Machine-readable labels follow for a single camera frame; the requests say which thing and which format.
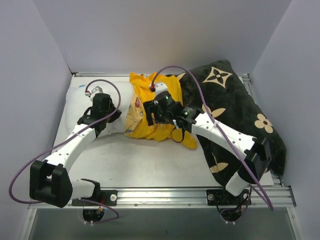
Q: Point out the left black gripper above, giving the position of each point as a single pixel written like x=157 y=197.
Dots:
x=114 y=113

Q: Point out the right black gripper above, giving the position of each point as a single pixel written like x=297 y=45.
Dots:
x=149 y=113

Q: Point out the white pillow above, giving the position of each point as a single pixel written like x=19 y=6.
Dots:
x=77 y=102

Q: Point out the yellow printed pillowcase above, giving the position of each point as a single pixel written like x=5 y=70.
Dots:
x=136 y=125

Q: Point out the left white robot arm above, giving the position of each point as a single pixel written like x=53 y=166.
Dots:
x=49 y=181

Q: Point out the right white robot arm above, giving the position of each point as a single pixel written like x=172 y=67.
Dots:
x=253 y=153

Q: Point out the black floral plush pillow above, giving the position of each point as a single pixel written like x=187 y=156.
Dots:
x=231 y=104

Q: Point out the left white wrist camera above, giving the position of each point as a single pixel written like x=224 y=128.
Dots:
x=93 y=92

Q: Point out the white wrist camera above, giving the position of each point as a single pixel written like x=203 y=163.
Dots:
x=93 y=92
x=158 y=88

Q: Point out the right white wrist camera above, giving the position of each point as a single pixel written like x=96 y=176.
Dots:
x=158 y=88

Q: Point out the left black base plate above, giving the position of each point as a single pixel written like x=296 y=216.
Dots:
x=106 y=197

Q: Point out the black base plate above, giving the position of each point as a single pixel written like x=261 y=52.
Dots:
x=221 y=197
x=106 y=197

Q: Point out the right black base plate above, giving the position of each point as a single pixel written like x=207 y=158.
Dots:
x=221 y=197

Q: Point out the aluminium front rail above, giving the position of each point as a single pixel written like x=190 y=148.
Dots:
x=157 y=198

